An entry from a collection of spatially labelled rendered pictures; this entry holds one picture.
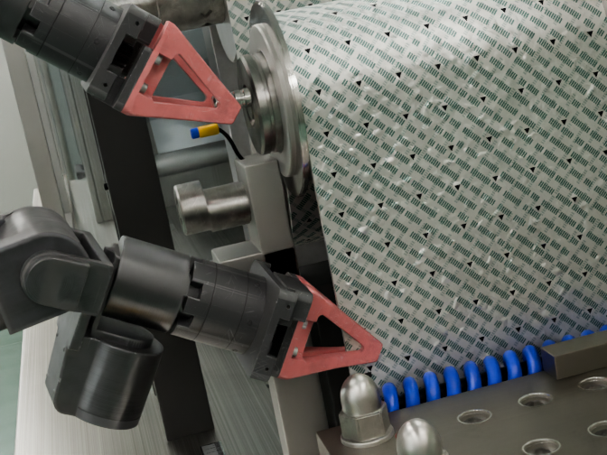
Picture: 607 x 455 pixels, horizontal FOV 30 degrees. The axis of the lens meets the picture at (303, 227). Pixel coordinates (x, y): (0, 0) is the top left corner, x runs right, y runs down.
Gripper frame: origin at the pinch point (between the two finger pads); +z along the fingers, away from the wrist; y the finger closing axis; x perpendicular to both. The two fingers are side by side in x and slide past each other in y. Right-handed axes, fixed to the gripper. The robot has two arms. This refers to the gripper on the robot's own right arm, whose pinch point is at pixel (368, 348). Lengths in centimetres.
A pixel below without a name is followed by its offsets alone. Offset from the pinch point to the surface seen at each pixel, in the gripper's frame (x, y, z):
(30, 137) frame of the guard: -4, -102, -26
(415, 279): 5.9, 0.2, 1.5
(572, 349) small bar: 5.2, 6.0, 12.2
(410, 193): 11.8, 0.3, -1.0
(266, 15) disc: 20.3, -3.0, -14.5
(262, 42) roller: 18.5, -4.0, -13.9
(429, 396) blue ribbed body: -1.4, 3.7, 4.2
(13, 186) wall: -81, -556, -18
